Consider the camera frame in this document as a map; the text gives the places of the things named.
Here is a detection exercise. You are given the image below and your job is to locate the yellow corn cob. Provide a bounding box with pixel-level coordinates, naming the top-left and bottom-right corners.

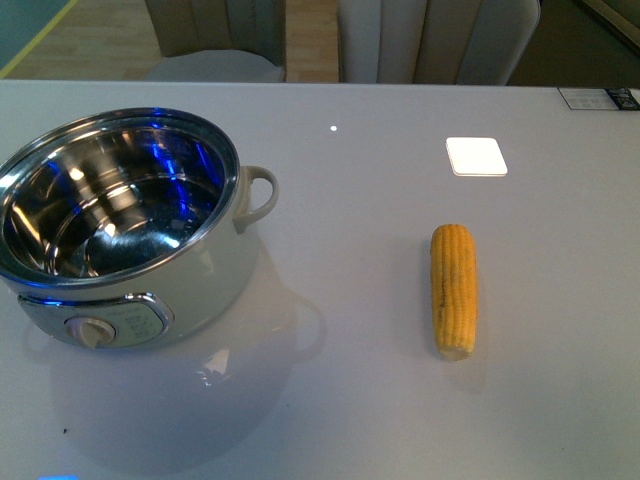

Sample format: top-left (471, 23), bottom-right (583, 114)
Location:
top-left (430, 224), bottom-right (478, 361)

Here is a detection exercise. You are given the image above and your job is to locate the white electric cooking pot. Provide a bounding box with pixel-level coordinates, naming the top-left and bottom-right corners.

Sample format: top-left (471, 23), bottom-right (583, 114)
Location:
top-left (1, 108), bottom-right (276, 349)

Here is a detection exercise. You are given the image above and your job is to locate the beige chair right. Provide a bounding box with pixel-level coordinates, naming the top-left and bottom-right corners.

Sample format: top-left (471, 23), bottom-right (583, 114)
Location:
top-left (337, 0), bottom-right (541, 86)

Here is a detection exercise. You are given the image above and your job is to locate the beige chair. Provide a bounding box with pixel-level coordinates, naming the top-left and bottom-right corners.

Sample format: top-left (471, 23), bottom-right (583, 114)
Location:
top-left (337, 0), bottom-right (541, 86)
top-left (145, 0), bottom-right (287, 83)

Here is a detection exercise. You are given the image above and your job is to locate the beige chair left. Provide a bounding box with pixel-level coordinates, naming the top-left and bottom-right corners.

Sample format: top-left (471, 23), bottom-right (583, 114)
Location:
top-left (145, 0), bottom-right (287, 83)

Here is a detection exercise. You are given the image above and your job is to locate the label sticker on table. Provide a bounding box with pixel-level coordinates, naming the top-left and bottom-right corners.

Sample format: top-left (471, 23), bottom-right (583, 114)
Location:
top-left (558, 87), bottom-right (639, 111)

